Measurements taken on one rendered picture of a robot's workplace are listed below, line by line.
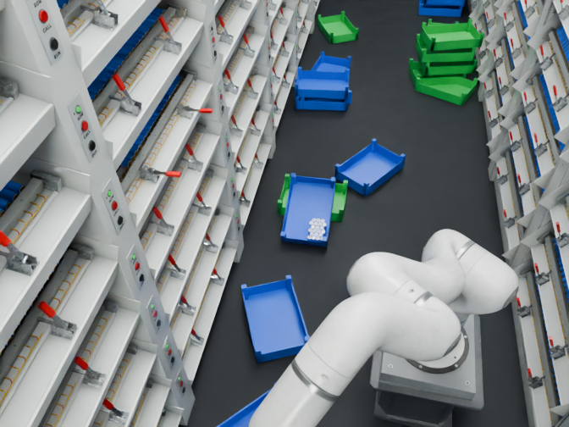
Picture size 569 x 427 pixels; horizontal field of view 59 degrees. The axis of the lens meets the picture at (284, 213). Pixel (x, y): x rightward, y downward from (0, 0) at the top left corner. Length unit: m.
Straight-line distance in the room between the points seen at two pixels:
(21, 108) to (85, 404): 0.62
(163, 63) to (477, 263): 0.89
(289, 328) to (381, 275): 1.09
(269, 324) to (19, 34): 1.44
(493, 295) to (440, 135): 1.75
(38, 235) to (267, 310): 1.24
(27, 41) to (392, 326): 0.68
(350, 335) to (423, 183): 1.85
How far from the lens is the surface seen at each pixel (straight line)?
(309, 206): 2.29
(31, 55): 0.85
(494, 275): 1.25
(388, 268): 0.94
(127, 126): 1.13
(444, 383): 1.56
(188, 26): 1.48
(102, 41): 1.03
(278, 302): 2.04
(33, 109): 0.87
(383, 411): 1.83
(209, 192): 1.78
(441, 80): 3.31
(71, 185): 1.00
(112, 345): 1.24
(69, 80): 0.92
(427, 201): 2.49
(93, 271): 1.11
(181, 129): 1.42
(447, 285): 1.06
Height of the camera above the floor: 1.69
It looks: 46 degrees down
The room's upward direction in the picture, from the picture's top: 2 degrees counter-clockwise
